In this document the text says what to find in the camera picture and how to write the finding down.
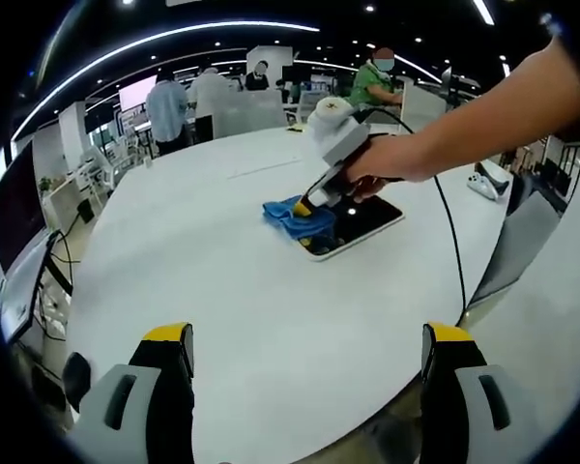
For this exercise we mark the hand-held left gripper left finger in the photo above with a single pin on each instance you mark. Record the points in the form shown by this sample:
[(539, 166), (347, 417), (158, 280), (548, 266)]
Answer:
[(169, 411)]

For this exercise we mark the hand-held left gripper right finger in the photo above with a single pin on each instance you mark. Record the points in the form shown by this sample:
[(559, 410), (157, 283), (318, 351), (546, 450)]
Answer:
[(444, 415)]

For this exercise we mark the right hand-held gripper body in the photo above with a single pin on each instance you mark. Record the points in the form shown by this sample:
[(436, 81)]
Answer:
[(336, 137)]

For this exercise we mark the blue cleaning cloth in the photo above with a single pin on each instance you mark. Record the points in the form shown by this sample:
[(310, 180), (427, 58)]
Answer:
[(282, 215)]

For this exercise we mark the person's right hand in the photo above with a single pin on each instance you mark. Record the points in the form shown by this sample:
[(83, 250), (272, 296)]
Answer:
[(382, 162)]

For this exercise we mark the yellow notepad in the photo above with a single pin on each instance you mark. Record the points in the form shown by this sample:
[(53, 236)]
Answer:
[(297, 129)]

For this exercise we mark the white mesh office chair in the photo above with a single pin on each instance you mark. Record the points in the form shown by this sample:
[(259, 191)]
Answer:
[(302, 108)]

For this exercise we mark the grey partition screen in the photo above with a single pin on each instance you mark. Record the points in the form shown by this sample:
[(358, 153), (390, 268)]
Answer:
[(249, 113)]

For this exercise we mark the white standing board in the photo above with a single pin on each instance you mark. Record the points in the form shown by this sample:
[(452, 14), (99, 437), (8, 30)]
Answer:
[(423, 101)]

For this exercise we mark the black round object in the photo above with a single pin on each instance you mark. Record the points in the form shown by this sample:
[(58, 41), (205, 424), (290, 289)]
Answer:
[(77, 382)]

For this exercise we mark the white controller device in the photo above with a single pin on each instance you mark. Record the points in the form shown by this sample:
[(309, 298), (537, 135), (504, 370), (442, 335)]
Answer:
[(481, 183)]

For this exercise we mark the white laptop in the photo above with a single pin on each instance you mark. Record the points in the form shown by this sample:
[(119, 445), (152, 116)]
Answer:
[(21, 299)]

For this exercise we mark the black floor box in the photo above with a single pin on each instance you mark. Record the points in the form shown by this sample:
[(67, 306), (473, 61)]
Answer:
[(85, 211)]

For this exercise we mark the desk computer monitor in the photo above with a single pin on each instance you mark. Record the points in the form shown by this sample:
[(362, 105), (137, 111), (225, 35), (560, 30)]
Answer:
[(17, 212)]

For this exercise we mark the green potted plant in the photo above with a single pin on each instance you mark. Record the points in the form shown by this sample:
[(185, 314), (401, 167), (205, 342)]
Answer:
[(46, 184)]

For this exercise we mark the pink wall display screen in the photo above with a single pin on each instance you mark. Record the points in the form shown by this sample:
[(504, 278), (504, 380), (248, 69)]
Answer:
[(135, 89)]

